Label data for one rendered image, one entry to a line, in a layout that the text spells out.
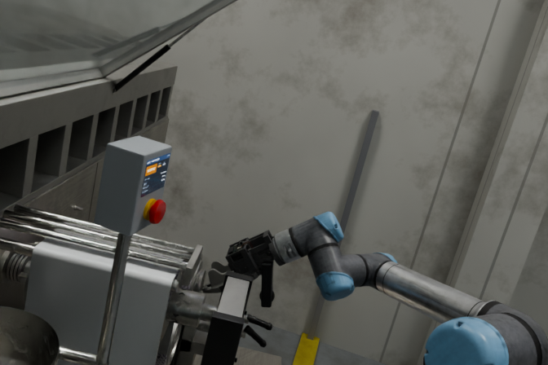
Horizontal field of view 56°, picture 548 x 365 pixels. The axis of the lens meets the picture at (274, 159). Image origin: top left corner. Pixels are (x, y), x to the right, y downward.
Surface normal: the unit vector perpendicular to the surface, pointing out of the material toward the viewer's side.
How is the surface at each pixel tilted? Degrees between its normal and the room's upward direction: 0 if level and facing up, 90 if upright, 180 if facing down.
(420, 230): 90
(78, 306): 90
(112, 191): 90
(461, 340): 84
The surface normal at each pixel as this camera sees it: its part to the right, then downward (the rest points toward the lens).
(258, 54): -0.21, 0.19
